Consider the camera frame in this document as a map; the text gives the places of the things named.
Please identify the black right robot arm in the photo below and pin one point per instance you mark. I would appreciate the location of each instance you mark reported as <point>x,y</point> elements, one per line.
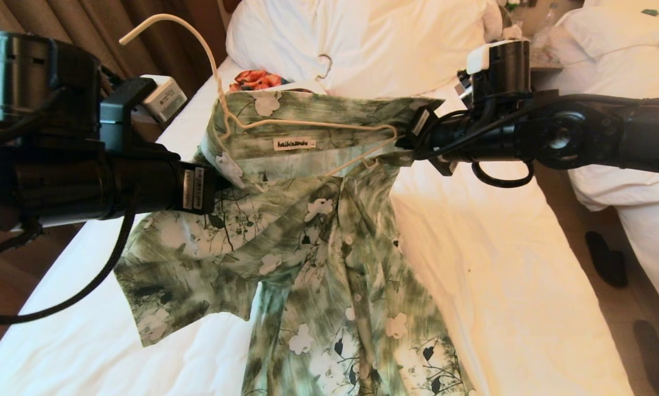
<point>637,143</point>

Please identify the green floral shirt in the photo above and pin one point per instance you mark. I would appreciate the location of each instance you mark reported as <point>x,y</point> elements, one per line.
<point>307,264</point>

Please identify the white duvet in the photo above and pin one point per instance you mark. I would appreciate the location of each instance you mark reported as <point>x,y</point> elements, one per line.
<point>626,55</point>

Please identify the white flowers in vase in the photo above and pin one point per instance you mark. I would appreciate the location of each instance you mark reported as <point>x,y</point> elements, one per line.
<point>508,4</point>

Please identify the black slipper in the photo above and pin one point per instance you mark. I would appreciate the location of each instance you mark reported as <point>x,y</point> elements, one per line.
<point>607,264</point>

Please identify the white bed mattress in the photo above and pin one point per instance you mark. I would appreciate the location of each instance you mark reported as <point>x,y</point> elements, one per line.
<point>654,242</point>

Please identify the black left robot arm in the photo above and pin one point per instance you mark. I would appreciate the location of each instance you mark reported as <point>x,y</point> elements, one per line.
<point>32,181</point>

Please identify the wooden nightstand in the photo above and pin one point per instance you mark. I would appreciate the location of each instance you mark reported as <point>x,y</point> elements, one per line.
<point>544,65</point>

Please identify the grey tissue box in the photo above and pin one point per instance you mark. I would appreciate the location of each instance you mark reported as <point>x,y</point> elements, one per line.
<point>512,33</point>

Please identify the wooden headboard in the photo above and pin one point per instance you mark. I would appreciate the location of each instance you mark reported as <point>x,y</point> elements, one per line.
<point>231,5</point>

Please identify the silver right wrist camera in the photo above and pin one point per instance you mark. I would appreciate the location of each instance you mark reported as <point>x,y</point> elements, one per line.
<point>463,88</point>

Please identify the large white pillow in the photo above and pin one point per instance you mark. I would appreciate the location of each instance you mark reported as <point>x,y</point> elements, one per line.
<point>390,44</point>

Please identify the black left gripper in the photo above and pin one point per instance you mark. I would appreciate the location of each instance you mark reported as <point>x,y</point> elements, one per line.
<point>153,187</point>

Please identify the small green card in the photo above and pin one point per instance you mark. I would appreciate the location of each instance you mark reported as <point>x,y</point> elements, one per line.
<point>649,12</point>

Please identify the white clip hanger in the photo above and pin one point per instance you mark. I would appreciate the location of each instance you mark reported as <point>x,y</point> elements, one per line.
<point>307,86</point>

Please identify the clear plastic bottle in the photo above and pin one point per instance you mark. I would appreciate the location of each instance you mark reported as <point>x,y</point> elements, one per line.
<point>544,32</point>

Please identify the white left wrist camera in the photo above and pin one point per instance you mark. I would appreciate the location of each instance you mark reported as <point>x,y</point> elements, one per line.
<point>164,98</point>

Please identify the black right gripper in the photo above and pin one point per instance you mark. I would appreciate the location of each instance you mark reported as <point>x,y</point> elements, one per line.
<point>445,143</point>

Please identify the orange floral garment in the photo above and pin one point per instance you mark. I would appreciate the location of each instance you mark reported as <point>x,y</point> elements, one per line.
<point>255,80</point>

